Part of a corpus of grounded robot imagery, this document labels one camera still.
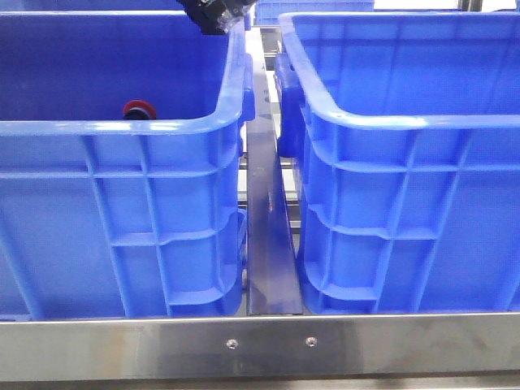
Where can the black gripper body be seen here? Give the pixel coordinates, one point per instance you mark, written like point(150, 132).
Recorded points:
point(216, 17)

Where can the red push button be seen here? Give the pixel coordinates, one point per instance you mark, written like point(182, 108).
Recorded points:
point(139, 110)

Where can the blue bin background tall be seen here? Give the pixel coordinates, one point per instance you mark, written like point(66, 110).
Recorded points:
point(267, 12)

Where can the blue plastic destination bin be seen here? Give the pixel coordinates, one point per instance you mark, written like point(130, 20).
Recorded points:
point(404, 131)

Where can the blue plastic source bin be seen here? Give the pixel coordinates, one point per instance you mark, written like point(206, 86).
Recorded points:
point(108, 218)

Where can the steel roller rack frame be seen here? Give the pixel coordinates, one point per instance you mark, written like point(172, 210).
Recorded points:
point(266, 346)

